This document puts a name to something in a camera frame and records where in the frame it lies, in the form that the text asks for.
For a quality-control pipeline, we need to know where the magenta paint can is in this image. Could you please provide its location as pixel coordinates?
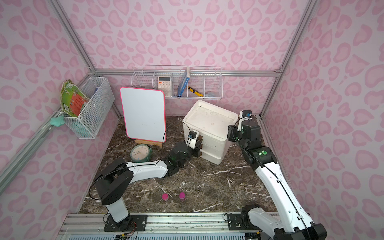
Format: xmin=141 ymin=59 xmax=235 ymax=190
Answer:
xmin=179 ymin=192 xmax=186 ymax=201
xmin=162 ymin=193 xmax=169 ymax=201

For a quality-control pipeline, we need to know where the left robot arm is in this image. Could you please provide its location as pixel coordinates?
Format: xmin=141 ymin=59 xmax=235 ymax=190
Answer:
xmin=92 ymin=135 xmax=203 ymax=224

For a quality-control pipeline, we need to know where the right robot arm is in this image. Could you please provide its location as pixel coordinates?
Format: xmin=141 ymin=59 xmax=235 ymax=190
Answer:
xmin=227 ymin=111 xmax=328 ymax=240

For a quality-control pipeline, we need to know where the white three-drawer cabinet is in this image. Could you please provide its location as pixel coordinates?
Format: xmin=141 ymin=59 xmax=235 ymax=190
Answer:
xmin=182 ymin=100 xmax=239 ymax=165

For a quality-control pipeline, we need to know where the wooden whiteboard stand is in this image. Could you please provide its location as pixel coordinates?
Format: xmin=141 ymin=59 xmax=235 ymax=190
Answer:
xmin=135 ymin=139 xmax=163 ymax=147

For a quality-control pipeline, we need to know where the yellow utility knife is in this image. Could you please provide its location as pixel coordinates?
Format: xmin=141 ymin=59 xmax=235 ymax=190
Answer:
xmin=188 ymin=87 xmax=204 ymax=97

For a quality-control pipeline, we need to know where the green alarm clock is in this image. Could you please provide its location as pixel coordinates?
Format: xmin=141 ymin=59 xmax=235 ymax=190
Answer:
xmin=130 ymin=144 xmax=152 ymax=163

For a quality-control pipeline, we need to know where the blue book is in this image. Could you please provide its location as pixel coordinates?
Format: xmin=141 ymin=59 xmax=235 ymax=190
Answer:
xmin=177 ymin=67 xmax=190 ymax=97

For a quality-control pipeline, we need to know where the pink-framed whiteboard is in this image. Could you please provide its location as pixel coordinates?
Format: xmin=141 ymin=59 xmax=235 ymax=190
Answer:
xmin=120 ymin=87 xmax=166 ymax=143

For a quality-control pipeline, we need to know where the white calculator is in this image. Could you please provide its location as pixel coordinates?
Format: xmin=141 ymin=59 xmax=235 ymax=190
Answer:
xmin=158 ymin=76 xmax=172 ymax=97

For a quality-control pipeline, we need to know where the white mesh side basket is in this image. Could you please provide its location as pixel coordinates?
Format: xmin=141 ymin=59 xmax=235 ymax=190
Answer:
xmin=64 ymin=77 xmax=115 ymax=140

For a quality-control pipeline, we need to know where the green red snack bag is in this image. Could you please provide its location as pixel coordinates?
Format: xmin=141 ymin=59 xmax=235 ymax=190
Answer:
xmin=60 ymin=80 xmax=90 ymax=117

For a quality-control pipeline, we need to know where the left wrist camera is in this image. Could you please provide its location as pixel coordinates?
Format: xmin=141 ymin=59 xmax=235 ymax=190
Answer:
xmin=187 ymin=131 xmax=199 ymax=149

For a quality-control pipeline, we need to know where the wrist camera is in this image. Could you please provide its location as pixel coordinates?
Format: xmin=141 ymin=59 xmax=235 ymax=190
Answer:
xmin=187 ymin=131 xmax=199 ymax=149
xmin=238 ymin=110 xmax=252 ymax=132

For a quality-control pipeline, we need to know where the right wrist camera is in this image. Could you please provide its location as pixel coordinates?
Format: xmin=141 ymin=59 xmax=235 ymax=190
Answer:
xmin=238 ymin=110 xmax=252 ymax=132

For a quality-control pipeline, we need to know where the white wire wall basket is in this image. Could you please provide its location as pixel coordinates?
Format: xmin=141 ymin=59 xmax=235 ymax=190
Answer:
xmin=131 ymin=65 xmax=223 ymax=99

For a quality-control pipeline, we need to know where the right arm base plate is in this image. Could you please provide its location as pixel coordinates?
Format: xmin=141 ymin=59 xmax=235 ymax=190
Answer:
xmin=223 ymin=213 xmax=251 ymax=231

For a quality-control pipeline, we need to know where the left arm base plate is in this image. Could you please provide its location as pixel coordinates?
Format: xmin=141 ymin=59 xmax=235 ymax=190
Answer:
xmin=104 ymin=215 xmax=148 ymax=233

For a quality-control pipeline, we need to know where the green wall hook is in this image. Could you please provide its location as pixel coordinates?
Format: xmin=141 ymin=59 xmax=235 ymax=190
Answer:
xmin=50 ymin=116 xmax=65 ymax=127

